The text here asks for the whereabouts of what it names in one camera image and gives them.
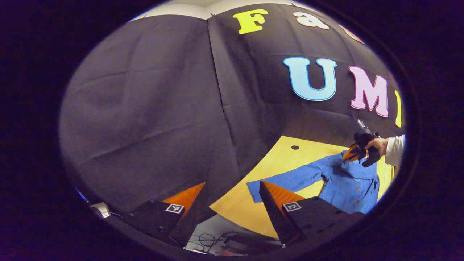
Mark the blue corduroy shirt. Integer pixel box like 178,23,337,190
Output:
246,150,380,214

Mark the tangle of black cables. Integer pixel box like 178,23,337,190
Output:
188,232,240,254

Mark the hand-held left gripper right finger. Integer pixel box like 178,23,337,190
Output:
259,180,365,246

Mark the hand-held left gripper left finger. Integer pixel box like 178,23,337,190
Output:
125,182,211,248

